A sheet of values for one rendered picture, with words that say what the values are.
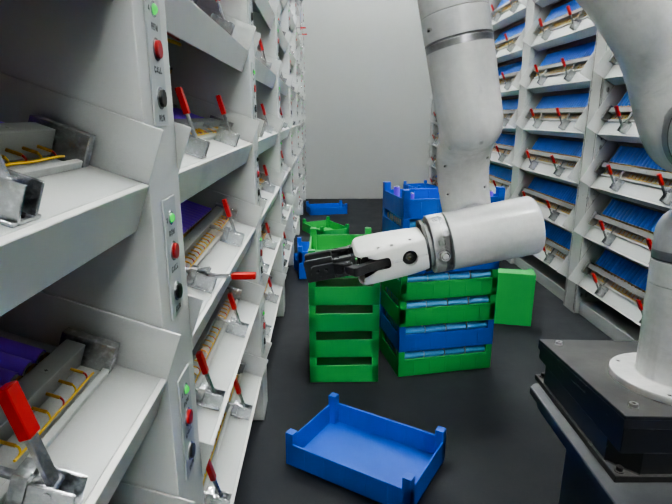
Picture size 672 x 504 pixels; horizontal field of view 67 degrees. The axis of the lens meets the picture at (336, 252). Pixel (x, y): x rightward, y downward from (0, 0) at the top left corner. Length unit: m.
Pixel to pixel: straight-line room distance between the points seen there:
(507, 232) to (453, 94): 0.20
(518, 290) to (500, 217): 1.27
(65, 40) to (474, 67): 0.46
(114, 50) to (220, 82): 0.70
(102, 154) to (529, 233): 0.53
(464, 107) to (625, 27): 0.22
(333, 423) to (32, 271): 1.10
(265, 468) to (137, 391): 0.75
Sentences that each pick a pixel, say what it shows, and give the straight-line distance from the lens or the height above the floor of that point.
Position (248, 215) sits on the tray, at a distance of 1.19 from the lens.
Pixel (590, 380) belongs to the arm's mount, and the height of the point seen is 0.37.
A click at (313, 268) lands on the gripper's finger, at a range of 0.71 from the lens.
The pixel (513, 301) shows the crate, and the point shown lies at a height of 0.09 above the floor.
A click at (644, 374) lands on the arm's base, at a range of 0.90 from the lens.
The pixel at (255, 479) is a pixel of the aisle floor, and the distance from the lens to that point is 1.21.
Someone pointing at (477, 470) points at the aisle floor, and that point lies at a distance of 1.26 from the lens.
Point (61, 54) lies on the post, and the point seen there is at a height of 0.80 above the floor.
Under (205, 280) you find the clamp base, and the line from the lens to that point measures 0.76.
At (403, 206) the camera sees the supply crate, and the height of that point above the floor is 0.52.
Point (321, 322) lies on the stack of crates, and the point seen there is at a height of 0.19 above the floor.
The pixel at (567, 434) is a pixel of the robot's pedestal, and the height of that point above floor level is 0.28.
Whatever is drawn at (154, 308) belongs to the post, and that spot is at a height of 0.58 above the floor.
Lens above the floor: 0.76
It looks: 15 degrees down
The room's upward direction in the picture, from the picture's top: straight up
